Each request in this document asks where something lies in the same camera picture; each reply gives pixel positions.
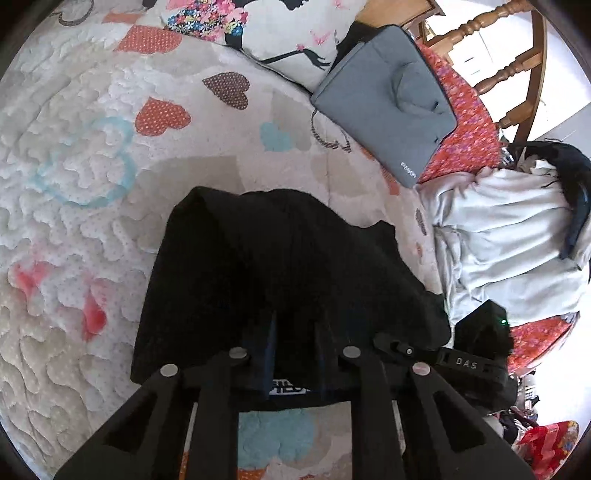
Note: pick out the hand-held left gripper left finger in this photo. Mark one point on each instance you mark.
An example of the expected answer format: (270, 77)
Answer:
(271, 360)

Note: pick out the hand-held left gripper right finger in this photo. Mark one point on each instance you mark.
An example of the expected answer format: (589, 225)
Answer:
(324, 355)

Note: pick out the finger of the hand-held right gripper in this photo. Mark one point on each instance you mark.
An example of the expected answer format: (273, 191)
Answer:
(401, 348)

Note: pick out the black pants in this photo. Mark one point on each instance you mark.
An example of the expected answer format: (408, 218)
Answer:
(277, 258)

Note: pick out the white blanket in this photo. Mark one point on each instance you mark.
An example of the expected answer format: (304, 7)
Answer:
(498, 230)

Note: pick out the red patterned cloth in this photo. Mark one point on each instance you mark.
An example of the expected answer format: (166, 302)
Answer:
(549, 443)

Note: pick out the black garment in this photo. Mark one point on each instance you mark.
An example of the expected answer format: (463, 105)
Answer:
(568, 159)

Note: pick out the red floral pillow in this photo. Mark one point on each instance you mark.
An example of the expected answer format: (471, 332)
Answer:
(466, 124)

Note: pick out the heart print quilt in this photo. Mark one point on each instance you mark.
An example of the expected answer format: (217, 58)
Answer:
(69, 230)

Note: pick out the grey laptop bag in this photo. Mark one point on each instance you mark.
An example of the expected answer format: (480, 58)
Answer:
(369, 101)

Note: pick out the printed figure pillow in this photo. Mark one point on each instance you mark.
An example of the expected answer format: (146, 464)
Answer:
(277, 27)

